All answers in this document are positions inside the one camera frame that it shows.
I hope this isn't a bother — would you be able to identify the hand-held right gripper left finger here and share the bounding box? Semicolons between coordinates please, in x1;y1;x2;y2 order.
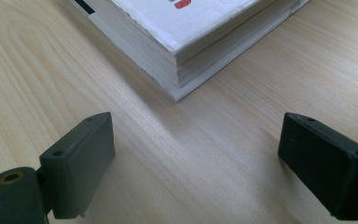
38;111;117;220

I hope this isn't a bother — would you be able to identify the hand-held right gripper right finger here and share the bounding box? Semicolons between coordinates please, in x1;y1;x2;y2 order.
277;112;358;221

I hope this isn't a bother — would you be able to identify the thick white book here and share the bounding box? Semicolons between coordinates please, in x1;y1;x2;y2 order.
71;0;311;104

